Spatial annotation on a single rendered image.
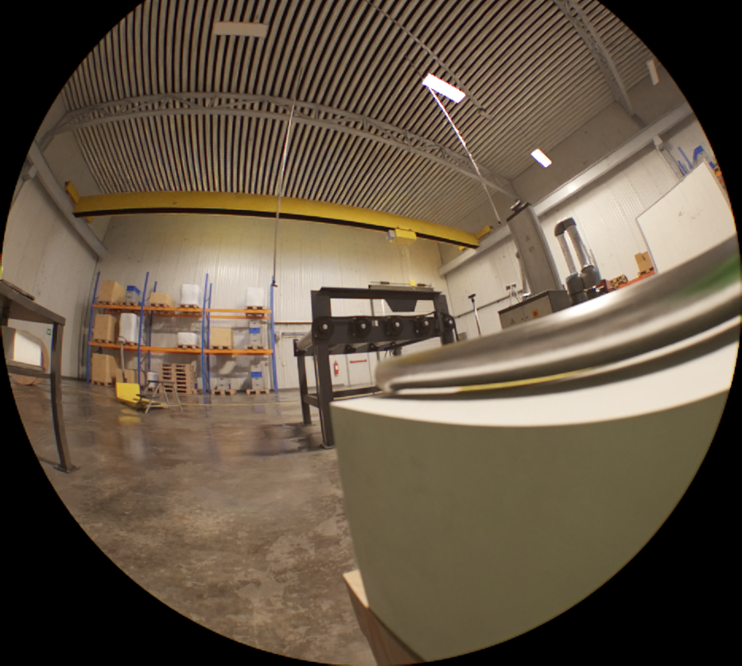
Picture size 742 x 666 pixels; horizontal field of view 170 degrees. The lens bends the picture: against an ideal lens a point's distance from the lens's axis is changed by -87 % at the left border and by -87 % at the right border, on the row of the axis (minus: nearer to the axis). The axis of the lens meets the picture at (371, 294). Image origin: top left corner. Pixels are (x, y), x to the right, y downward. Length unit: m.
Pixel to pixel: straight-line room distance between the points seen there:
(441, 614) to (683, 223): 4.96
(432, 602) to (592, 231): 11.66
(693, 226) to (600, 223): 7.31
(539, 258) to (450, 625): 2.46
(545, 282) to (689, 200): 3.37
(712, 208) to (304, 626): 5.14
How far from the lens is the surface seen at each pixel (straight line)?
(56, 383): 1.56
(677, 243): 5.00
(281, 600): 0.69
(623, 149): 11.91
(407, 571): 0.15
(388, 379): 0.17
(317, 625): 0.63
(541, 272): 2.47
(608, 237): 11.47
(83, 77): 11.39
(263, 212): 8.94
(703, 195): 4.92
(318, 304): 1.87
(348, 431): 0.15
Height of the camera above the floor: 0.52
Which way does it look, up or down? 17 degrees up
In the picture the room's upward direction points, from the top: 7 degrees counter-clockwise
